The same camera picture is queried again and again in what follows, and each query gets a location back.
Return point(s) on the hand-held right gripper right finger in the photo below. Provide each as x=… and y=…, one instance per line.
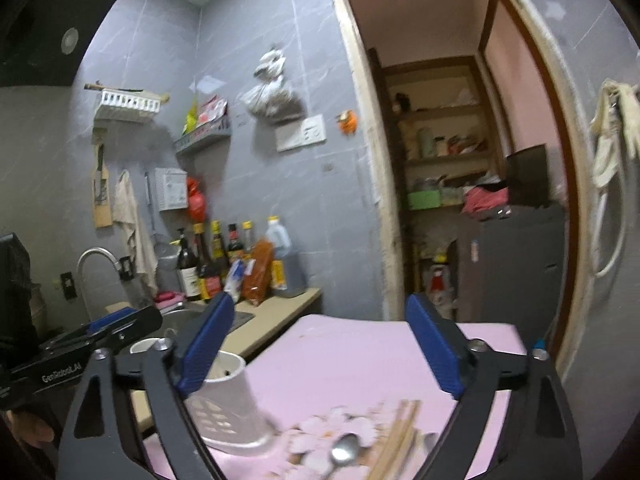
x=435, y=350

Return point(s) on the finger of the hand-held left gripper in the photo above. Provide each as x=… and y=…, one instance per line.
x=145, y=317
x=70, y=338

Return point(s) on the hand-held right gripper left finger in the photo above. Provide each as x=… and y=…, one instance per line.
x=207, y=345

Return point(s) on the white round utensil cup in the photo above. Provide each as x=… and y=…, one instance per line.
x=147, y=346

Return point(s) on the white slotted utensil holder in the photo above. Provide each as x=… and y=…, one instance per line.
x=235, y=410

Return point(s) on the wooden chopstick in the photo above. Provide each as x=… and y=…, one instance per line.
x=398, y=440
x=387, y=440
x=410, y=425

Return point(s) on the metal spoon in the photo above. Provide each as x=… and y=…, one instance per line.
x=345, y=447

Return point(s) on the person's left hand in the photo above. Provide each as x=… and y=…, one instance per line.
x=30, y=427

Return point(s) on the pink dish cloth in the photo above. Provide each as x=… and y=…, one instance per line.
x=169, y=300

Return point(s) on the brown bottle red label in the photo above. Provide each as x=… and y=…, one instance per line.
x=211, y=285

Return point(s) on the white and red sack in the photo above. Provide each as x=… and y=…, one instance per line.
x=439, y=285

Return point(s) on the white and blue bag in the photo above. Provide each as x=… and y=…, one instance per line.
x=235, y=280

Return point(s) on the metal faucet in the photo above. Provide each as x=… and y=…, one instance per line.
x=92, y=255

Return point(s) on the pink floral table cloth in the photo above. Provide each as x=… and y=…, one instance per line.
x=350, y=360

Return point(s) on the red chili powder bag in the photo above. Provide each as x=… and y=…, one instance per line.
x=257, y=275

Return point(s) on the beige hanging towel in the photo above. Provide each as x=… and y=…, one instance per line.
x=131, y=220

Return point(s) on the dark bottle yellow cap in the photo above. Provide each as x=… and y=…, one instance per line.
x=217, y=245

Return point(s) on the dark bottle red cap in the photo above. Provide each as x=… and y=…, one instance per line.
x=235, y=245

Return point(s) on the wooden cutting board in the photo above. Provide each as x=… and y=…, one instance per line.
x=102, y=217

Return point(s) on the large plastic oil jug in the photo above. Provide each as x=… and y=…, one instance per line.
x=287, y=270

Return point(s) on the clear bottle yellow cap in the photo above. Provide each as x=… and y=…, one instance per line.
x=247, y=237

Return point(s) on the grey cabinet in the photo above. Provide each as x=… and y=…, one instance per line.
x=515, y=265

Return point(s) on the red plastic bag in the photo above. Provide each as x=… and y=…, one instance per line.
x=196, y=200

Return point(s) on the green box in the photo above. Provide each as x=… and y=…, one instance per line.
x=424, y=200

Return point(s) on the kitchen knife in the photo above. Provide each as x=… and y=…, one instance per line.
x=100, y=170

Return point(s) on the red cloth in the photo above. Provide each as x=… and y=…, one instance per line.
x=482, y=200

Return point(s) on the wooden shelf unit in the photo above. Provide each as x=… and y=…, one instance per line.
x=395, y=160

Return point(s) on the black box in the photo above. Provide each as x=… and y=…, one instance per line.
x=527, y=175

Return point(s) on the yellow packet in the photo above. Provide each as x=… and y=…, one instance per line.
x=192, y=117

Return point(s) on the red food package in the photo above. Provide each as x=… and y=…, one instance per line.
x=465, y=146

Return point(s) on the pale green jar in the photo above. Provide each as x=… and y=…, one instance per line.
x=425, y=142

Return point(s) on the red packet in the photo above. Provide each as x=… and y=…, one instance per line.
x=212, y=110

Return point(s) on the wooden stick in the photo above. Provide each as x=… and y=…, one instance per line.
x=95, y=86

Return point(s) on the clear hanging plastic bag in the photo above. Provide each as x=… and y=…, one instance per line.
x=272, y=100

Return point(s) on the beige hanging gloves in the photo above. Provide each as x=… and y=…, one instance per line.
x=607, y=135

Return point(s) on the black range hood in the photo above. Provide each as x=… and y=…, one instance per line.
x=45, y=35

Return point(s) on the black wall outlet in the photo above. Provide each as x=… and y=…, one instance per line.
x=68, y=286

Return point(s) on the white wall box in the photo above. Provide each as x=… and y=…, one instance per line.
x=171, y=189

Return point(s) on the grey wall shelf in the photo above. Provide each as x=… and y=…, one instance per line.
x=202, y=141

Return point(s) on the white wall rack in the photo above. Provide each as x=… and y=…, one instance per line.
x=130, y=107

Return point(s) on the white wall socket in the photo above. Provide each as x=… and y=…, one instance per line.
x=302, y=134

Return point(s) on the orange wall hook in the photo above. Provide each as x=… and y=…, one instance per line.
x=347, y=122

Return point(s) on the wooden door frame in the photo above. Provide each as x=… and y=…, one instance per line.
x=362, y=110

